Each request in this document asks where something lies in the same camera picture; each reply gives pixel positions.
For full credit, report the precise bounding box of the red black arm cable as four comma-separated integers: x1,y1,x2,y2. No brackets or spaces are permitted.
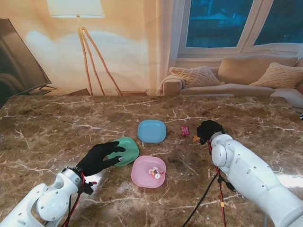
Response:
182,139,235,227
62,172,95,227

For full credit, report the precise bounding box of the red black right arm cable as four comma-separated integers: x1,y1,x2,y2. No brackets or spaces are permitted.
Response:
182,139,235,227

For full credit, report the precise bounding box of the pink bow candy cluster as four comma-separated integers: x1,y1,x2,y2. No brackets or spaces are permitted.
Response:
148,166,165,179

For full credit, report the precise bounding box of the beige sofa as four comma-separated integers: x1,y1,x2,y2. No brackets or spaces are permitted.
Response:
158,53,303,108

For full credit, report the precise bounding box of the blue square plastic dish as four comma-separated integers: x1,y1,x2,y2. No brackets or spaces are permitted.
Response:
137,120,167,144

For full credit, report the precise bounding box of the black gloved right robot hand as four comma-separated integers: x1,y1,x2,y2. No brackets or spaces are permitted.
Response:
196,120,225,145

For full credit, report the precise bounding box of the cream knitted cushion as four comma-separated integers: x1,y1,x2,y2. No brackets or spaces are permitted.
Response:
169,66,225,87
248,62,303,88

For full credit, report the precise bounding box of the green square plastic dish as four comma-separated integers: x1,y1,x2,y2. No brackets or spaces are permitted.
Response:
106,136,140,167

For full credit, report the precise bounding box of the sheer cream curtain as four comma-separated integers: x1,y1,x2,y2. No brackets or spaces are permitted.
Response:
148,0,190,95

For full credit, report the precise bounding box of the red black left arm cable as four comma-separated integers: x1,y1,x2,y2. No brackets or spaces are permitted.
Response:
62,172,95,227

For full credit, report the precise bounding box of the white framed window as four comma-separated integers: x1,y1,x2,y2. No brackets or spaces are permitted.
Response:
177,0,303,56

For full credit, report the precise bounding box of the dark flat screen television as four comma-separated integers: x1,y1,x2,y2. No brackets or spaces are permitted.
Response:
0,17,59,105

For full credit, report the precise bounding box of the wooden tripod floor lamp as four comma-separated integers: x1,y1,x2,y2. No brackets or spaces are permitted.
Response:
46,0,124,96

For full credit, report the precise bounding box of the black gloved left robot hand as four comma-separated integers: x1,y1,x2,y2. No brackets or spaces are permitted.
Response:
77,141,126,177

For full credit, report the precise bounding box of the pink square plastic dish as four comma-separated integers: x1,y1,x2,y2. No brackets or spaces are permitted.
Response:
131,155,166,189

